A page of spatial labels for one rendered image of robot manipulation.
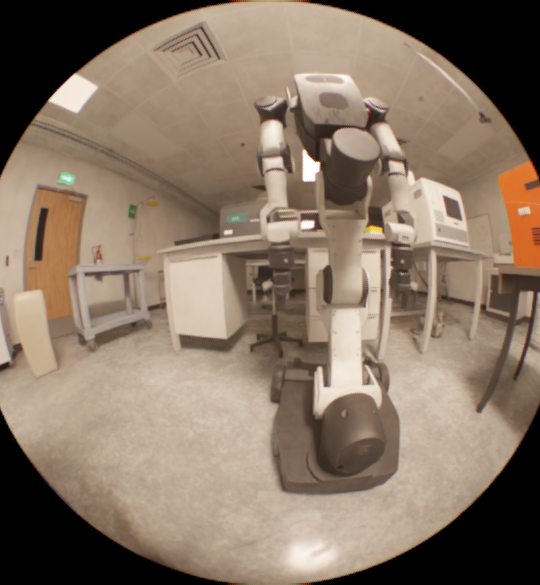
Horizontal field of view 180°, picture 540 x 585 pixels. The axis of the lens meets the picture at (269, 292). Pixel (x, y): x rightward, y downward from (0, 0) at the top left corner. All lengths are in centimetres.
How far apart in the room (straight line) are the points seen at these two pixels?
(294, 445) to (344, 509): 31
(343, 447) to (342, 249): 53
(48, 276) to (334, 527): 341
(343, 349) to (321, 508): 56
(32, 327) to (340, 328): 208
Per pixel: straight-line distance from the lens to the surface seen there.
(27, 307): 186
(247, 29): 217
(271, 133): 69
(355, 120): 61
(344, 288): 57
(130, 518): 79
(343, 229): 57
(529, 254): 104
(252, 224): 121
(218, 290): 122
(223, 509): 68
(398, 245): 65
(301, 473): 53
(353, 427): 40
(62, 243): 327
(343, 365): 58
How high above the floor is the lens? 65
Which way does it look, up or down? 6 degrees down
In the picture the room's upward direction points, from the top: 2 degrees counter-clockwise
